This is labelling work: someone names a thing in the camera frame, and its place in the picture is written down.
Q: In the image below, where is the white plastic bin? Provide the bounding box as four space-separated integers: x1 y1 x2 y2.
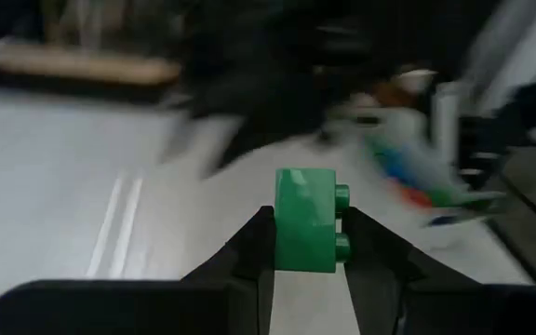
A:
342 69 506 229

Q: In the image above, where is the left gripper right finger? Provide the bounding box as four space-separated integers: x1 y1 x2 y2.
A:
343 207 481 335

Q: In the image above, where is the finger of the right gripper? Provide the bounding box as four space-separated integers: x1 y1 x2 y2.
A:
200 118 262 181

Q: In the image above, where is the small green block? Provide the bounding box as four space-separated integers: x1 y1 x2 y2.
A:
274 167 352 275

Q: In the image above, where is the small orange block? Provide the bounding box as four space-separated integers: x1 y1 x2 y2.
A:
395 183 435 210

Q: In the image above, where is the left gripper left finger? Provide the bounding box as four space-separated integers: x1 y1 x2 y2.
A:
180 205 277 335

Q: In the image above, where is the small blue brick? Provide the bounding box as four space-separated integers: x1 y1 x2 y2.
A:
379 151 425 187

